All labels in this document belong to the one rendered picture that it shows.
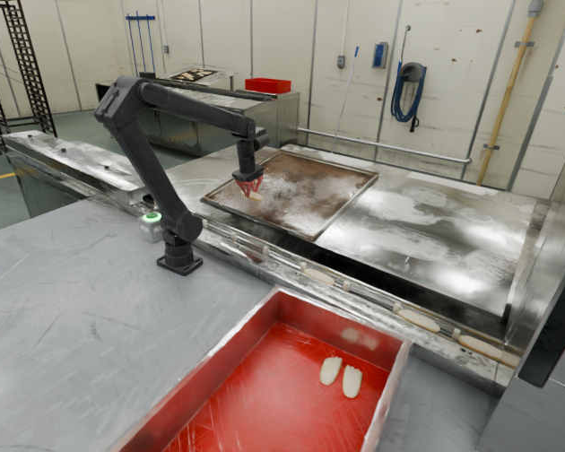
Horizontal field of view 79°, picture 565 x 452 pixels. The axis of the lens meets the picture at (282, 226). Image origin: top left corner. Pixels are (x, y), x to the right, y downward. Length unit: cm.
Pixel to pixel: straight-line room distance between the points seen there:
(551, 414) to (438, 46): 416
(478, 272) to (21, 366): 110
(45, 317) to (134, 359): 28
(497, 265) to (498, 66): 349
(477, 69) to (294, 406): 411
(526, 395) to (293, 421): 38
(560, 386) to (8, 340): 104
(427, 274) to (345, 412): 45
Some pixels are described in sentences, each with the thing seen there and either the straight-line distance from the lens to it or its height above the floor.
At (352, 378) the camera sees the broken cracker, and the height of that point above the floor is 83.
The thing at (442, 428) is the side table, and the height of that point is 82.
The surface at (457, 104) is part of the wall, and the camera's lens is 452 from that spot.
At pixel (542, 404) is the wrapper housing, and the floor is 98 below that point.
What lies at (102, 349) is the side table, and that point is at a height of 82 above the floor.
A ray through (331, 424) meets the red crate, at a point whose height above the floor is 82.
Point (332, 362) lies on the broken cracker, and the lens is 80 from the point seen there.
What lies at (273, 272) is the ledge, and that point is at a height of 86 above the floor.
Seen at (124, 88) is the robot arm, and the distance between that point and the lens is 88.
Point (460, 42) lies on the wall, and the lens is 451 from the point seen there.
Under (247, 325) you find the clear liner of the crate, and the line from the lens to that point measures 75.
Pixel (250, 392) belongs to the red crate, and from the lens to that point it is 75.
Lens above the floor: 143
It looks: 28 degrees down
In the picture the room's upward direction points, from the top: 2 degrees clockwise
